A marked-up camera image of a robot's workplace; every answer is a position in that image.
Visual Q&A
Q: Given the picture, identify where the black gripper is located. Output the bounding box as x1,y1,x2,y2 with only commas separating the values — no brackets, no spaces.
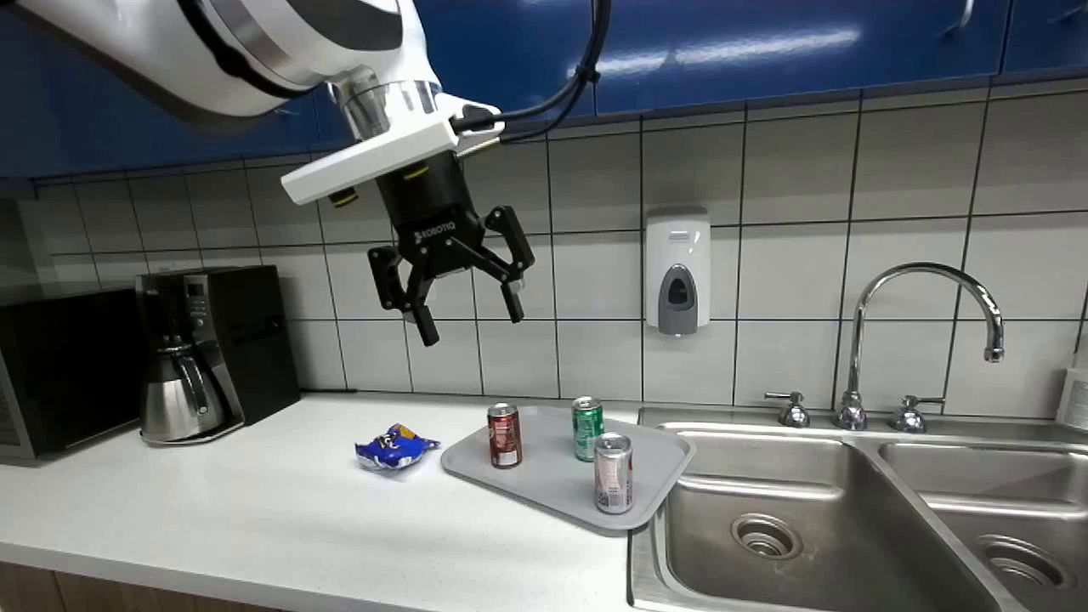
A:
366,152,534,346

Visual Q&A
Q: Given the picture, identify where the red soda can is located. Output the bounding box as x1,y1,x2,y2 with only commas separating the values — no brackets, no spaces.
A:
486,403,521,471

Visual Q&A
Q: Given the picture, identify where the green soda can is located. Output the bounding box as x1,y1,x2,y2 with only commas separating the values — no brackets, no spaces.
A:
572,396,604,463

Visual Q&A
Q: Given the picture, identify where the silver pink soda can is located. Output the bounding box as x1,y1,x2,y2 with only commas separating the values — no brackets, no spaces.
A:
595,433,633,514

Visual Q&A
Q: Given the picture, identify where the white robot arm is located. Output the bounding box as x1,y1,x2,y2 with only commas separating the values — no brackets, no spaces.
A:
15,0,534,346

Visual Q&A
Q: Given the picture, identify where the blue snack bag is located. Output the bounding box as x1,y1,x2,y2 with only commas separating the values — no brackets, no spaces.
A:
354,425,439,474

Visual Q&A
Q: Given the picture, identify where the white soap dispenser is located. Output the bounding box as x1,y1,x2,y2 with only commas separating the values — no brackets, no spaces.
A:
644,208,712,336

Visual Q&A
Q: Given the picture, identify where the steel coffee maker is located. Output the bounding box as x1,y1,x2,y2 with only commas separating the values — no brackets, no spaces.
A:
135,265,299,447

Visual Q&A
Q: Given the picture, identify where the grey plastic tray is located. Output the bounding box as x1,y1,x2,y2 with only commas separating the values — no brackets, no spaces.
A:
442,409,692,534

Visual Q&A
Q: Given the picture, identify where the black microwave oven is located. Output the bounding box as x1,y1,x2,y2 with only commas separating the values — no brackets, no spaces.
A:
0,288,150,463

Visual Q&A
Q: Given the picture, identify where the chrome sink faucet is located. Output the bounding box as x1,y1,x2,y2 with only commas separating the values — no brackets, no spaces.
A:
760,259,1010,434

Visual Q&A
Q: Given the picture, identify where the stainless steel double sink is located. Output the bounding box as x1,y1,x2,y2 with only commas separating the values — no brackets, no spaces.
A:
629,413,1088,612

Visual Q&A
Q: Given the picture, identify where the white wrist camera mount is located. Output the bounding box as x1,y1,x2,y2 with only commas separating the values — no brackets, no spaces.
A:
278,95,502,208

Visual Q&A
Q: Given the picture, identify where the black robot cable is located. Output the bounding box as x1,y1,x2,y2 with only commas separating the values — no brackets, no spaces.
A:
479,0,614,145

